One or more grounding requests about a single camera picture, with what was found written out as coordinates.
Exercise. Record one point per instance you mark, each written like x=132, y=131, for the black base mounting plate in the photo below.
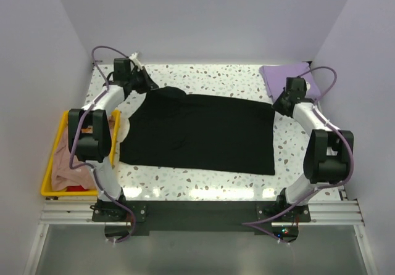
x=144, y=217

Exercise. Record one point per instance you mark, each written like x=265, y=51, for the yellow plastic bin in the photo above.
x=46, y=187

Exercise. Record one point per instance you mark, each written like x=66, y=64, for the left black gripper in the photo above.
x=148, y=84

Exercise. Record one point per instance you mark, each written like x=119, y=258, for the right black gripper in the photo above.
x=276, y=106

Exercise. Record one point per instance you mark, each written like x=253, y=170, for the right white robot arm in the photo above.
x=328, y=161

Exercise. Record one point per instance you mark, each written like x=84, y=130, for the black t-shirt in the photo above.
x=178, y=130

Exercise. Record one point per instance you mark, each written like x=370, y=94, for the folded purple t-shirt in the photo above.
x=275, y=79

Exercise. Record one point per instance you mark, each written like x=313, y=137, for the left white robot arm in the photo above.
x=90, y=138

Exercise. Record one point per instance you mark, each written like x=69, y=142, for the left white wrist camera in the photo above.
x=135, y=60

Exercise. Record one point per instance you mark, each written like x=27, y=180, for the red garment in bin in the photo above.
x=76, y=189

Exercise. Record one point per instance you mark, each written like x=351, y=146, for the aluminium extrusion rail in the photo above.
x=328, y=213

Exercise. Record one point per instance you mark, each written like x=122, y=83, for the pink printed t-shirt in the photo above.
x=62, y=176

